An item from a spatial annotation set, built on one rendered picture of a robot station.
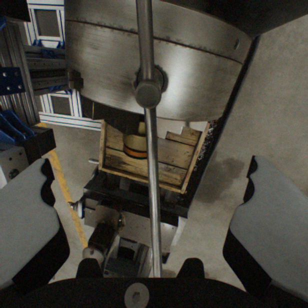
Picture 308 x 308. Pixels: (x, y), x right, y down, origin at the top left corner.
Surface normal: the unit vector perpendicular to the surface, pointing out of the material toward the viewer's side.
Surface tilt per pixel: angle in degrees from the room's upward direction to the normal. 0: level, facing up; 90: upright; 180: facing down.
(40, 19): 0
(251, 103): 0
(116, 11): 9
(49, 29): 0
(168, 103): 20
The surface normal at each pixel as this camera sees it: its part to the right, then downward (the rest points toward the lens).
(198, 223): -0.18, 0.44
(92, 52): -0.51, 0.33
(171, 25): 0.07, 0.50
